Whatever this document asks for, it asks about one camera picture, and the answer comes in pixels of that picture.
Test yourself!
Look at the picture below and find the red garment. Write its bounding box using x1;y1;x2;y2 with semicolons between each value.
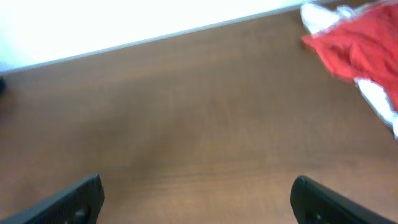
302;1;397;109

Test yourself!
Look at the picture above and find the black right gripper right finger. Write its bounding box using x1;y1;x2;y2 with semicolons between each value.
290;175;396;224

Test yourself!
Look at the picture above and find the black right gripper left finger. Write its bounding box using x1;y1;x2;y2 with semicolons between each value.
1;174;105;224

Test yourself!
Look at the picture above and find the white garment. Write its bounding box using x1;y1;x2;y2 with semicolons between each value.
300;3;397;138

